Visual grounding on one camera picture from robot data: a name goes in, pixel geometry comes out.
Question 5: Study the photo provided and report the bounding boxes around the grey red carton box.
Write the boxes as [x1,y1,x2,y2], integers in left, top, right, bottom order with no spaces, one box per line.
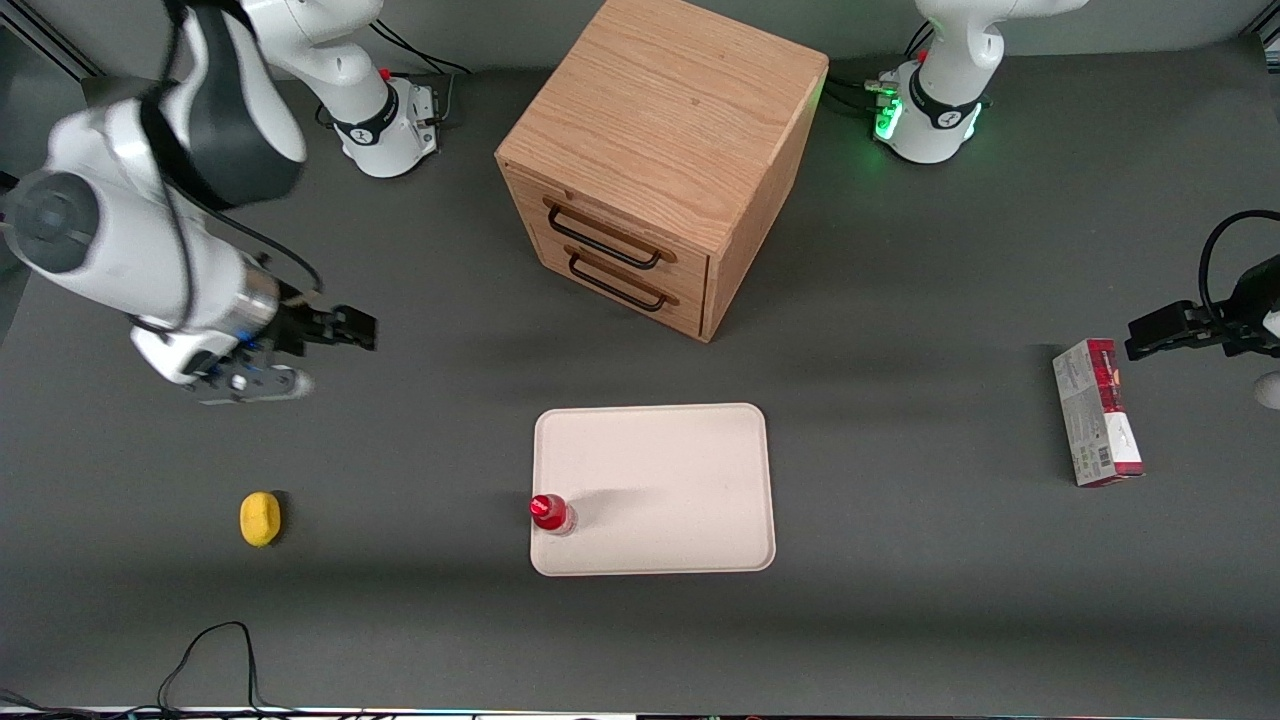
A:
[1052,338,1146,489]

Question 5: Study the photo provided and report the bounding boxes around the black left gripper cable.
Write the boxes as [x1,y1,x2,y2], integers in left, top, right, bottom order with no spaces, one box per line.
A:
[1198,210,1280,323]

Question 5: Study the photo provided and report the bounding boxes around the red coke bottle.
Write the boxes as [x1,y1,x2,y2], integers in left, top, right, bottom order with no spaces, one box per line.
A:
[529,493,578,538]

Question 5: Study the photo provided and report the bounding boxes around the black drawer handle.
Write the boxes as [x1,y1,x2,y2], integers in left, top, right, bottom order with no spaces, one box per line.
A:
[566,247,681,313]
[545,197,678,271]

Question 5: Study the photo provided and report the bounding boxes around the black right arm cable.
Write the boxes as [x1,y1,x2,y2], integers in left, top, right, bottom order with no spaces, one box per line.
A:
[140,0,326,337]

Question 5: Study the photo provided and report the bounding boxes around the yellow lemon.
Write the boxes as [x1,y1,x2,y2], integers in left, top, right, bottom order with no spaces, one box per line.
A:
[239,491,283,548]

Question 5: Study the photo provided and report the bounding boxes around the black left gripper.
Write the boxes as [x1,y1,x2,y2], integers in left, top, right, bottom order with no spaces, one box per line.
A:
[1126,255,1280,362]

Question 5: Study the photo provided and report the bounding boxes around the black right base cables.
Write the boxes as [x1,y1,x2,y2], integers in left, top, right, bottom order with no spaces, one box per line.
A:
[370,18,473,77]

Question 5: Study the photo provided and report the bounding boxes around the black looped table cable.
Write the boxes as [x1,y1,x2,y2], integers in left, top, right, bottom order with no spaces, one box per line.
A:
[155,622,301,720]

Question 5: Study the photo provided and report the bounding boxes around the black left base cables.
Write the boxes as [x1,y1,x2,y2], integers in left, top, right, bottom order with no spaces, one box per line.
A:
[825,20,936,117]

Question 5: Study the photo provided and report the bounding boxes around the black base cables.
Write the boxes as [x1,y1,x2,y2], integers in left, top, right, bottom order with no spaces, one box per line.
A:
[825,20,936,117]
[370,18,473,77]

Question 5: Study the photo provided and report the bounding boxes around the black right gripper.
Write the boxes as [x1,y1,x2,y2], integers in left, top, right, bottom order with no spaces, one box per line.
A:
[261,289,379,357]

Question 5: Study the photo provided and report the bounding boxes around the wooden drawer cabinet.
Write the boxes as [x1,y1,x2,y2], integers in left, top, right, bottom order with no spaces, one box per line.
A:
[495,0,831,344]

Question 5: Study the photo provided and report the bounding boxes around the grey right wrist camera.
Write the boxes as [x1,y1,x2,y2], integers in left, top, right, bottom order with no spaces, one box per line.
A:
[195,365,314,405]

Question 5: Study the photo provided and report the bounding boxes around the beige plastic tray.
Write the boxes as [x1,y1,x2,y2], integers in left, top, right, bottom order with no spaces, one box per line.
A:
[529,402,778,578]

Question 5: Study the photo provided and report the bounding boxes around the wooden drawer front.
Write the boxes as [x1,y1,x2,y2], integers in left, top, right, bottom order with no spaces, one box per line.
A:
[508,168,711,291]
[528,225,709,338]

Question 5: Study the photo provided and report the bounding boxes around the aluminium frame rail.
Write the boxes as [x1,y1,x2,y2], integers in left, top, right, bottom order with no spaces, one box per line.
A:
[0,15,101,81]

